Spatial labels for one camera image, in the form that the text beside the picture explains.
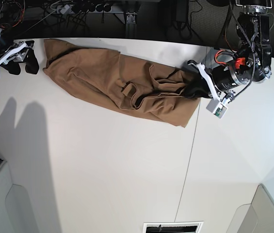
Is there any aluminium frame post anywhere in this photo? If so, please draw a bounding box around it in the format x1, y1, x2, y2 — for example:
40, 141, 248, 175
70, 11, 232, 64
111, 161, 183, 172
124, 12, 138, 39

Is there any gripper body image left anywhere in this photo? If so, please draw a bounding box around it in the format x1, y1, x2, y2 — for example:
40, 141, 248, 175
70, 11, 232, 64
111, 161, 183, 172
0, 28, 35, 68

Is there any left grey monitor back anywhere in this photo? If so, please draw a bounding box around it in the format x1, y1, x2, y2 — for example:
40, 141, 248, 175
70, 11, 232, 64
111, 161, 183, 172
0, 161, 39, 233

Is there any black power adapter box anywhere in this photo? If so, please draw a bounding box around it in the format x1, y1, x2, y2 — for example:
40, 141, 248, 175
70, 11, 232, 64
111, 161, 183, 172
157, 0, 191, 27

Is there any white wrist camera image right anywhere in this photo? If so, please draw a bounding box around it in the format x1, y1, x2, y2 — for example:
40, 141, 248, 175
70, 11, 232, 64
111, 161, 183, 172
206, 99, 228, 118

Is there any black power strip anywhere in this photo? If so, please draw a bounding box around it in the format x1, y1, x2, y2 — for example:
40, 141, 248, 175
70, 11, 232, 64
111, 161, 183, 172
71, 0, 114, 14

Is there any brown t-shirt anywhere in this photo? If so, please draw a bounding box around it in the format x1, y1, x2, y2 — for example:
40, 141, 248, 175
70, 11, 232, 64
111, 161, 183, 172
43, 39, 200, 127

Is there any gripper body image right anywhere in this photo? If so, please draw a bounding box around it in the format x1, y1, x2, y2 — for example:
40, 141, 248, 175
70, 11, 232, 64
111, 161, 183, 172
187, 60, 252, 101

